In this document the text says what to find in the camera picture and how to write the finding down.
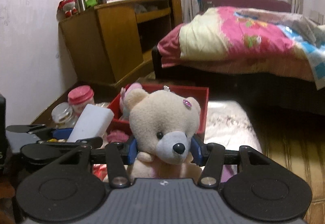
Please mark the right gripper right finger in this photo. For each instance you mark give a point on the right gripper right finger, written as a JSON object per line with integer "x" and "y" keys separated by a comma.
{"x": 211, "y": 157}

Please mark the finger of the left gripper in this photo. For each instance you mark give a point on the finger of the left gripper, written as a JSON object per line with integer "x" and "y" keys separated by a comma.
{"x": 41, "y": 131}
{"x": 94, "y": 143}

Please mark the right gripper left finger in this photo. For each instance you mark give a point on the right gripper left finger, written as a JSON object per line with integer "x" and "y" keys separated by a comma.
{"x": 117, "y": 155}

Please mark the pink knitted sock ball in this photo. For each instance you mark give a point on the pink knitted sock ball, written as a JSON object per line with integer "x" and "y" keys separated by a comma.
{"x": 117, "y": 136}

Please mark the white foam sponge block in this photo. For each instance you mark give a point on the white foam sponge block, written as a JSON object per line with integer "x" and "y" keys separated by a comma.
{"x": 93, "y": 122}

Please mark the beige teddy bear plush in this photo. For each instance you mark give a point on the beige teddy bear plush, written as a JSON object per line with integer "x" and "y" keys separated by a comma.
{"x": 171, "y": 149}

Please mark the clear glass jar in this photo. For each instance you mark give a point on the clear glass jar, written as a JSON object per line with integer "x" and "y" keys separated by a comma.
{"x": 63, "y": 116}

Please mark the pink milk tea cup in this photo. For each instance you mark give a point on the pink milk tea cup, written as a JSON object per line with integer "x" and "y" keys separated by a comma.
{"x": 79, "y": 97}

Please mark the floral tablecloth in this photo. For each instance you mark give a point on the floral tablecloth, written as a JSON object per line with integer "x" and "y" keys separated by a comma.
{"x": 227, "y": 124}

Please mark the wooden cabinet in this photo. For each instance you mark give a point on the wooden cabinet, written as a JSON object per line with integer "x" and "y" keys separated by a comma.
{"x": 111, "y": 44}

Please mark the red santa doll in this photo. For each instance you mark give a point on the red santa doll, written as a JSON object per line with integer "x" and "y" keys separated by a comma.
{"x": 68, "y": 7}

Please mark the green plush toy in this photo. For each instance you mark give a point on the green plush toy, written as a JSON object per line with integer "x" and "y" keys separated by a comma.
{"x": 91, "y": 3}

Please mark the pink floral quilt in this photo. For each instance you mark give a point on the pink floral quilt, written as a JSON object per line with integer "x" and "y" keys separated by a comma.
{"x": 248, "y": 40}

